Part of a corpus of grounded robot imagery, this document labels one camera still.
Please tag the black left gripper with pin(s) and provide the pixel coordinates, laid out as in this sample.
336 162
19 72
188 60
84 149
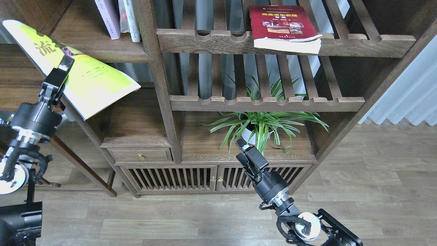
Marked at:
40 118

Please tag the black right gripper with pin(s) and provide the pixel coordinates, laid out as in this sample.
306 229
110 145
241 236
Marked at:
270 186

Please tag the yellow green book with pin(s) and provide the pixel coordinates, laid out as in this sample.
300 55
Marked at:
91 85

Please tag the white lavender book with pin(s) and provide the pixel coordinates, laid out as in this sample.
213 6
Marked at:
109 12

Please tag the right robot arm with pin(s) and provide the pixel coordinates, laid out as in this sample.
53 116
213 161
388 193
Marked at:
299 228

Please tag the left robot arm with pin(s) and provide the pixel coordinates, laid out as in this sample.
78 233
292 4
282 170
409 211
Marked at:
23 164

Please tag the white plant pot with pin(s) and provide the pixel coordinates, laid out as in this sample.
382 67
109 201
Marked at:
254 135

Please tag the wooden side furniture left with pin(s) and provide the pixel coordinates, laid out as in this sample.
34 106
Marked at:
20 82

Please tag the green spider plant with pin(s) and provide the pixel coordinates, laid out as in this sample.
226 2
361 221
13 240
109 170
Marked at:
281 125

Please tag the dark wooden bookshelf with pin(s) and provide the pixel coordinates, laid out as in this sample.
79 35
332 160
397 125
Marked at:
202 61

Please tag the upright white book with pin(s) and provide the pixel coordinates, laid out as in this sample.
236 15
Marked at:
128 22

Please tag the brass drawer knob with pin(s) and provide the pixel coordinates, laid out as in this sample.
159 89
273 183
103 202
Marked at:
141 157

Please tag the red paperback book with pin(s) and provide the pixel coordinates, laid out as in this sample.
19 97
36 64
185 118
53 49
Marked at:
283 28

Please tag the white pleated curtain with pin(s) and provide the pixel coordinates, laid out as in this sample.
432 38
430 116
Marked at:
413 95

